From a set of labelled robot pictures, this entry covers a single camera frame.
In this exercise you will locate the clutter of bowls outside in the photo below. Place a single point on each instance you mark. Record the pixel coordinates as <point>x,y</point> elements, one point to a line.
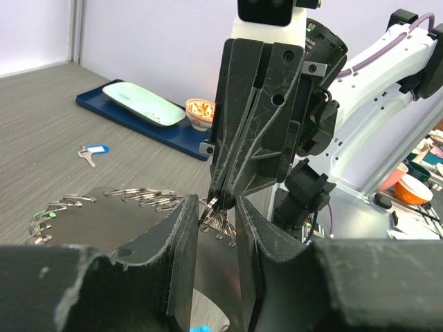
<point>408,192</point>

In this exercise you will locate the pale green rectangular plate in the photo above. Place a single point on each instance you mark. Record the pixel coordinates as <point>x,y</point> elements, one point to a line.
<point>144,104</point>

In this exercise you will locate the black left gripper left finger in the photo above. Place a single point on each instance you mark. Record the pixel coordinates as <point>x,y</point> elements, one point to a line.
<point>144,285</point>

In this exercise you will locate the blue tag key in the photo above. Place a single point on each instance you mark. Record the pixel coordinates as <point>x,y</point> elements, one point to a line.
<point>87,152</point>

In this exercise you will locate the dark blue tray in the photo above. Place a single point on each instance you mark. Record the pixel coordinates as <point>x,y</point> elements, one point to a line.
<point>179,136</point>

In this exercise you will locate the aluminium frame rail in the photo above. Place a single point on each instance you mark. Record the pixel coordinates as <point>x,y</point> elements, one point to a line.
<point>76,27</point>

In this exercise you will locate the orange white patterned bowl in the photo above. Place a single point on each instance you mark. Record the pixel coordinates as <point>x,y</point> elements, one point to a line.
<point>200,113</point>

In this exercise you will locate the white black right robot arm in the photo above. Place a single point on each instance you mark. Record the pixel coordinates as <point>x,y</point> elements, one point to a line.
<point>404,65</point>

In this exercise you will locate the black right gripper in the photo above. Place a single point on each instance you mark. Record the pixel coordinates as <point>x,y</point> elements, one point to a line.
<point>273,103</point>

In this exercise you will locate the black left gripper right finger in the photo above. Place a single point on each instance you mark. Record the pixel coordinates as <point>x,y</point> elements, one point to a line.
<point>335,285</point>

